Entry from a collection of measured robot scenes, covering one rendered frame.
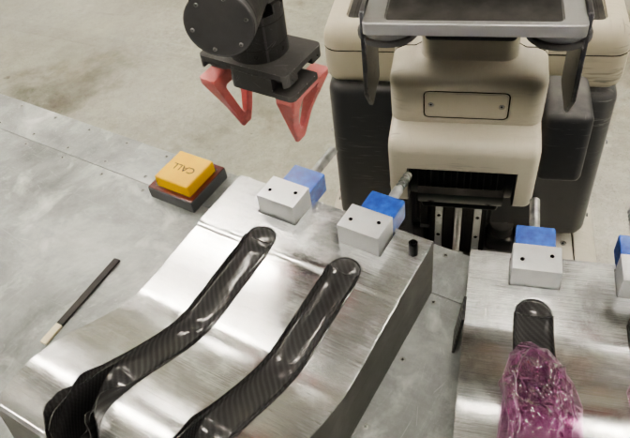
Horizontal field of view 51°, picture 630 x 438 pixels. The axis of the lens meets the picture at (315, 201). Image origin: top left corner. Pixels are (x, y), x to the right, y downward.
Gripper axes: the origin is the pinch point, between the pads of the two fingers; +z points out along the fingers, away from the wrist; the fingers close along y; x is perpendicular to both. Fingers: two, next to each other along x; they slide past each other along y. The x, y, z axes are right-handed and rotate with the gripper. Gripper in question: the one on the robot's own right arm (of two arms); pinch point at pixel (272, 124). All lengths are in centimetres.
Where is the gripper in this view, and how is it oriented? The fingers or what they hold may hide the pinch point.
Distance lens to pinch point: 70.5
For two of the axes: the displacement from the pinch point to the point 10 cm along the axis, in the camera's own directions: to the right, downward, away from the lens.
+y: 8.6, 3.0, -4.2
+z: 0.9, 7.1, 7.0
